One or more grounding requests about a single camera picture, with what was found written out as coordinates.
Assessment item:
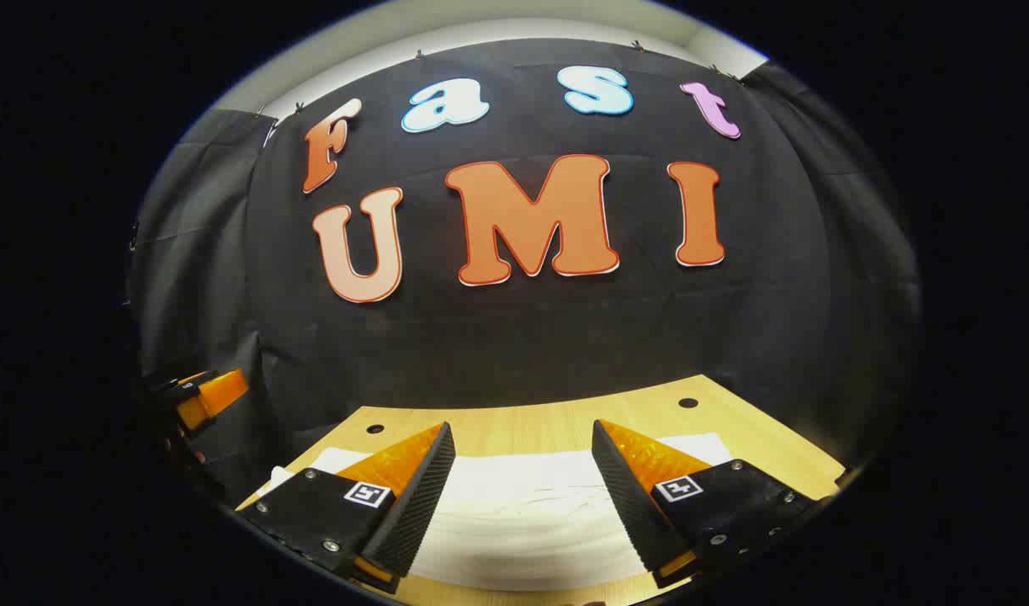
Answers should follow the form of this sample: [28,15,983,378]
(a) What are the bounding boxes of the white jeans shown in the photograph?
[260,433,735,593]

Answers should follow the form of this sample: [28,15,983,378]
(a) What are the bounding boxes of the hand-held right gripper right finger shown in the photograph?
[591,418,819,590]

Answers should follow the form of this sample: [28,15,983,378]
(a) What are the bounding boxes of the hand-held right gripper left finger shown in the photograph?
[238,421,457,593]

